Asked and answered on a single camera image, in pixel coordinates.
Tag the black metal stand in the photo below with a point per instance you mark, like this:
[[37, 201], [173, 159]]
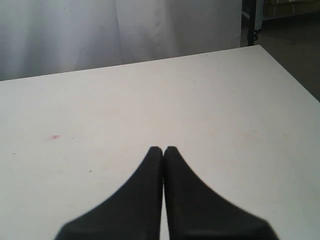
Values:
[[249, 8]]

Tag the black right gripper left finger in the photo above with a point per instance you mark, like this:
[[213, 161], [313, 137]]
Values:
[[133, 212]]

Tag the metal shelf rack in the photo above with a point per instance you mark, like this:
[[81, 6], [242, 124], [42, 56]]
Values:
[[275, 9]]

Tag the white backdrop curtain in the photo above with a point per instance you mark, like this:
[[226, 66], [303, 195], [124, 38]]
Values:
[[40, 37]]

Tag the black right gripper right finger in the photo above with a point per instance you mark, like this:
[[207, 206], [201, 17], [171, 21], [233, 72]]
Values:
[[196, 212]]

